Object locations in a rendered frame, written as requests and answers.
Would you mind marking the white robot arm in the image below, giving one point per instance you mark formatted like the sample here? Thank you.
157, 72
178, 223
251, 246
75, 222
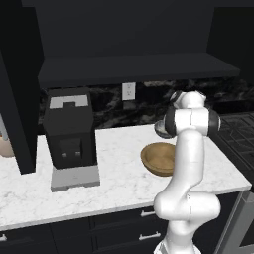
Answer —
188, 155

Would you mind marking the small grey bowl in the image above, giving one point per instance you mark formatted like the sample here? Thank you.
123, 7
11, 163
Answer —
161, 129

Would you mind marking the brown wooden bowl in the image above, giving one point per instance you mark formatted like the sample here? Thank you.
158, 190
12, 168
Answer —
158, 158

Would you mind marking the black cabinet door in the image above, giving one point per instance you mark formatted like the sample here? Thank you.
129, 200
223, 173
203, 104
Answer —
20, 99

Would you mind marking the black base cabinet front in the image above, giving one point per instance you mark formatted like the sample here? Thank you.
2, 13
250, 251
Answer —
43, 238

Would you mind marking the black coffee machine grey base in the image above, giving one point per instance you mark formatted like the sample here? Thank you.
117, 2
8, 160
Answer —
69, 132

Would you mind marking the black drawer front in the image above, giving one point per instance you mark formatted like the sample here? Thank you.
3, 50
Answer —
119, 218
122, 240

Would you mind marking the black and grey stove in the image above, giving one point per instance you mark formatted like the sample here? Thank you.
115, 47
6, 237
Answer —
238, 142

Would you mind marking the beige rounded jar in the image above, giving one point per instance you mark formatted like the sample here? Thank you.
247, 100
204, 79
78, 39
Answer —
6, 147

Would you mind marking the white wall outlet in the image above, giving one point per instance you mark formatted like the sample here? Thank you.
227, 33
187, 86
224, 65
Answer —
128, 91

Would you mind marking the black open wall cabinet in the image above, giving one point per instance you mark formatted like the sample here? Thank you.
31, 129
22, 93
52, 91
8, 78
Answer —
132, 69

